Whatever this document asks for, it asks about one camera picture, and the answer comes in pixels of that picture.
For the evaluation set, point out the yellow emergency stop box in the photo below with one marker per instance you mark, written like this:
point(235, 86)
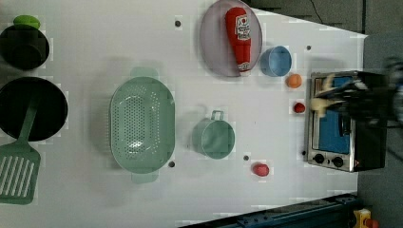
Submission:
point(364, 219)

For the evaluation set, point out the green slotted spatula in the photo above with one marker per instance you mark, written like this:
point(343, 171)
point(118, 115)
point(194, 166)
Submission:
point(20, 165)

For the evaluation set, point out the green lime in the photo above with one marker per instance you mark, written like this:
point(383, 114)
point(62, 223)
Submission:
point(27, 20)

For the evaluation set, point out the orange toy fruit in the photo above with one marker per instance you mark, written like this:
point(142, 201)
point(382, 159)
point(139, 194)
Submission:
point(294, 81)

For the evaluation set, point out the black toaster oven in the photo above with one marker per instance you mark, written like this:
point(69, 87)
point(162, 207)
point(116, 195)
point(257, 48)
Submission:
point(338, 141)

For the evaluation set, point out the blue cup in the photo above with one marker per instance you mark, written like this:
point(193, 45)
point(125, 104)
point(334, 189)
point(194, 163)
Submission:
point(276, 61)

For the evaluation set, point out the small red toy tomato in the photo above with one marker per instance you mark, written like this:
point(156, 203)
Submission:
point(299, 108)

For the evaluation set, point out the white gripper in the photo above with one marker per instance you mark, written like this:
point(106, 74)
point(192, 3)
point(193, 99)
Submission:
point(374, 104)

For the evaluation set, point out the green measuring cup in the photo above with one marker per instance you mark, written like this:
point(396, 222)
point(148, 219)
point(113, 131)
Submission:
point(214, 137)

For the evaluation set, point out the green perforated colander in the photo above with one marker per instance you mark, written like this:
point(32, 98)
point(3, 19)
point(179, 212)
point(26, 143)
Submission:
point(142, 124)

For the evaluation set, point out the pink round plate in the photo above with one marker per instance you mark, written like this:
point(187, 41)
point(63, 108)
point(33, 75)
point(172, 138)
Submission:
point(215, 47)

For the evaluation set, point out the red ketchup bottle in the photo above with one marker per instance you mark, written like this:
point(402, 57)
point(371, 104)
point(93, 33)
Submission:
point(239, 37)

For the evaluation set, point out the toy strawberry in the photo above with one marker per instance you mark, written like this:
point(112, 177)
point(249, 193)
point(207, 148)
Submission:
point(261, 169)

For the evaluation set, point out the small black pot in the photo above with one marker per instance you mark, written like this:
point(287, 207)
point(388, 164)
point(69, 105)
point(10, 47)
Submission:
point(24, 47)

